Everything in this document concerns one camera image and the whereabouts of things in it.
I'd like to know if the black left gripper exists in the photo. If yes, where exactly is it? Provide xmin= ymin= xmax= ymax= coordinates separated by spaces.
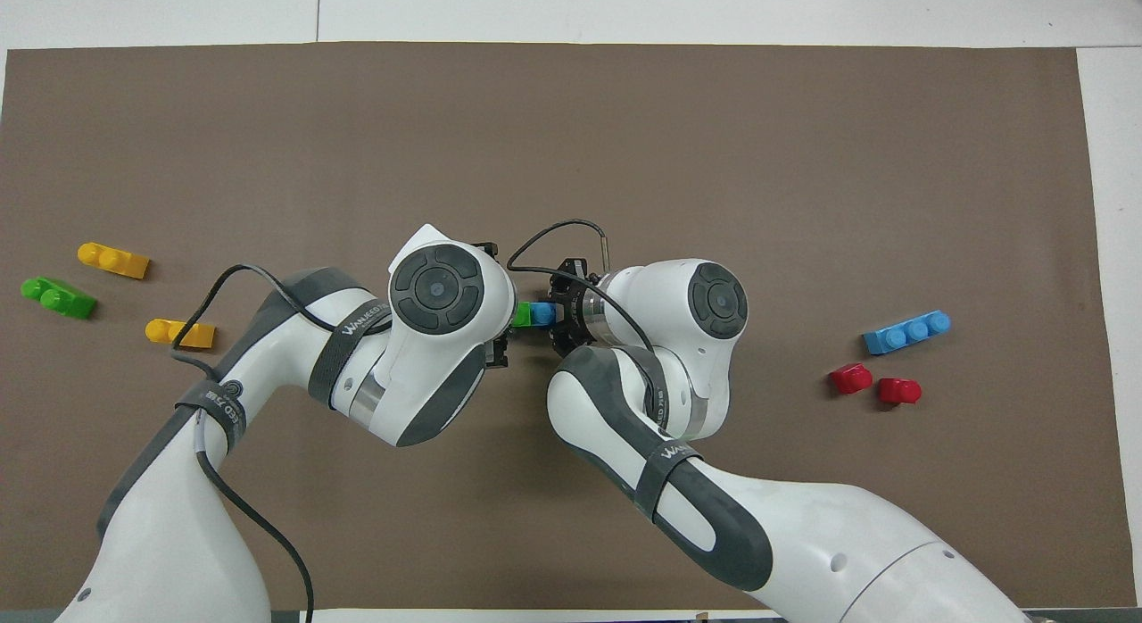
xmin=476 ymin=241 xmax=520 ymax=370

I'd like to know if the brown table mat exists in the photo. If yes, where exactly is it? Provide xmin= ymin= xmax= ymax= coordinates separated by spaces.
xmin=0 ymin=41 xmax=1138 ymax=611

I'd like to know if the red one-stud toy block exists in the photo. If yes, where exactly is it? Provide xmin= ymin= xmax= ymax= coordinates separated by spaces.
xmin=875 ymin=377 xmax=923 ymax=407
xmin=830 ymin=362 xmax=874 ymax=397

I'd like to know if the yellow two-stud toy block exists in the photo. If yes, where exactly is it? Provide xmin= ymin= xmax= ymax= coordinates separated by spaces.
xmin=78 ymin=243 xmax=152 ymax=280
xmin=145 ymin=318 xmax=217 ymax=351

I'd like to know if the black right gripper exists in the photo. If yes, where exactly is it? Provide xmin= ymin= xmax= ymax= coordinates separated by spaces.
xmin=546 ymin=258 xmax=597 ymax=357

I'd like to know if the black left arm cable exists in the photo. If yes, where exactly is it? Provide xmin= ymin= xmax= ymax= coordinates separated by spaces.
xmin=169 ymin=263 xmax=394 ymax=623

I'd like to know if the black velcro cable strap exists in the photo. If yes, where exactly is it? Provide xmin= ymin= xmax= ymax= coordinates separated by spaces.
xmin=173 ymin=378 xmax=248 ymax=454
xmin=307 ymin=297 xmax=394 ymax=403
xmin=633 ymin=439 xmax=706 ymax=523

